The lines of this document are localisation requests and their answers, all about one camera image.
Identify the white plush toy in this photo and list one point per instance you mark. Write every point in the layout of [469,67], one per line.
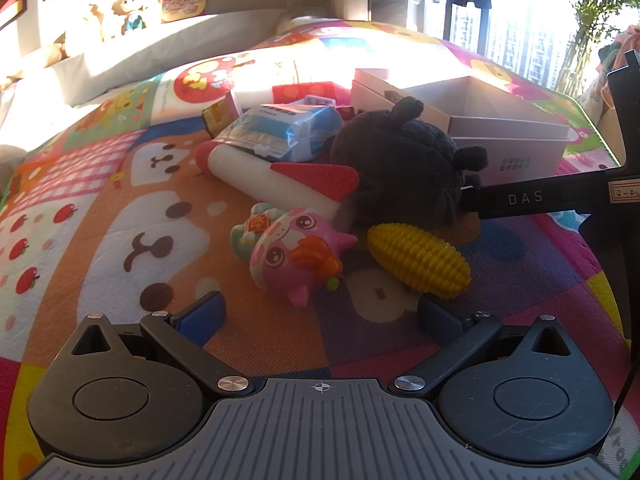
[154,10]

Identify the yellow corn toy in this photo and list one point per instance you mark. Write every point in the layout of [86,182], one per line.
[420,260]

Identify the grey sofa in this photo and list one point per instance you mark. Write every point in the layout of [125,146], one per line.
[150,50]

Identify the red printed card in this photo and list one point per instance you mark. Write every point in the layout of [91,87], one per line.
[183,2]

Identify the white pillow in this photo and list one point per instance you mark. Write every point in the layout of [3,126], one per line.
[310,17]

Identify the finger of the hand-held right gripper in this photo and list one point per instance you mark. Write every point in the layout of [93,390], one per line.
[525,197]

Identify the white red foam rocket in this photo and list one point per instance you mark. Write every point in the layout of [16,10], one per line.
[250,175]

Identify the red flat box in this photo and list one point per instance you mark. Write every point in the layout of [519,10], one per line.
[290,92]

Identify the colourful cartoon play mat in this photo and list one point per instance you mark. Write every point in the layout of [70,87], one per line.
[100,170]

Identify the orange cloth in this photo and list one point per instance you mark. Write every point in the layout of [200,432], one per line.
[612,47]

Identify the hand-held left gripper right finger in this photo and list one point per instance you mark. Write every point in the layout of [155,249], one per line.
[440,319]

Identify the green palm plant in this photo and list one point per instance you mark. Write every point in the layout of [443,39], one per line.
[600,0]

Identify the pink pig squishy toy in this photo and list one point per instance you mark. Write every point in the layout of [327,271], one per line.
[290,255]

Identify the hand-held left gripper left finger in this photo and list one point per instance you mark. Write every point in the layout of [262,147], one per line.
[200,316]

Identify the cream plush bear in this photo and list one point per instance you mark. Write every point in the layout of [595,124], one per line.
[87,25]

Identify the blue tissue packet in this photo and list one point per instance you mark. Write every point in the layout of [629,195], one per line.
[280,130]

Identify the black plush toy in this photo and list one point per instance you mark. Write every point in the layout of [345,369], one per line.
[400,160]

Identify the pale cardboard box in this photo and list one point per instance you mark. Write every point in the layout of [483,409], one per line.
[500,125]

